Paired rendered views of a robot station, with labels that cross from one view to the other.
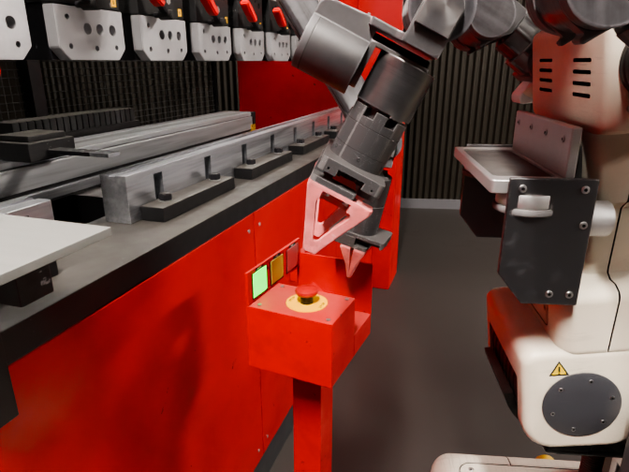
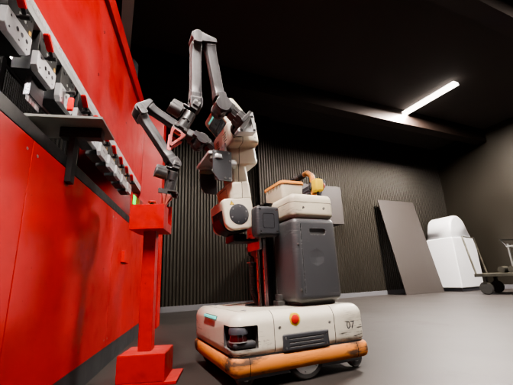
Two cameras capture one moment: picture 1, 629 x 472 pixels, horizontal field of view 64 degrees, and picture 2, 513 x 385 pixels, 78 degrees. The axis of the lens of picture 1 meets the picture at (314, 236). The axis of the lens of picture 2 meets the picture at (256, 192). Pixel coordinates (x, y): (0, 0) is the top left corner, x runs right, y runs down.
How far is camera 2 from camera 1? 1.15 m
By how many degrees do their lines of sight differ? 45
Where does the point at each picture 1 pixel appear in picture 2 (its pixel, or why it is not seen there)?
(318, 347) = (159, 213)
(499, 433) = not seen: hidden behind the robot
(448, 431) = not seen: hidden behind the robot
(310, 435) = (150, 266)
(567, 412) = (236, 215)
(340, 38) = (177, 105)
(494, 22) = (203, 139)
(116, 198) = not seen: hidden behind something
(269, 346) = (138, 218)
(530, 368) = (224, 202)
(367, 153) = (183, 125)
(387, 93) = (187, 115)
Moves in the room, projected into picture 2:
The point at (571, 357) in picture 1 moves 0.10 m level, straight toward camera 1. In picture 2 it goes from (233, 198) to (231, 194)
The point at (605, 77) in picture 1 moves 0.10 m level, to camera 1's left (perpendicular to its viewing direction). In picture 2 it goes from (228, 132) to (210, 128)
